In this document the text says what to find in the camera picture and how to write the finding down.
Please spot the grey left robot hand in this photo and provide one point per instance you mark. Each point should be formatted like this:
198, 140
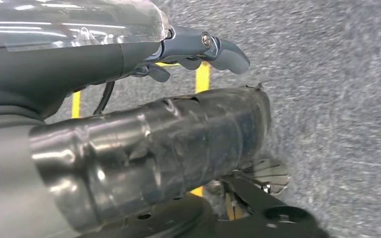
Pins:
144, 157

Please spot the yellow floor tape square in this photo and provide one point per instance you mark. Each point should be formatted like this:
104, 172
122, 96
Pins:
202, 78

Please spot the black robot body piece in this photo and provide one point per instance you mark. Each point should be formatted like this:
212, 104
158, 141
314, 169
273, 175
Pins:
259, 216

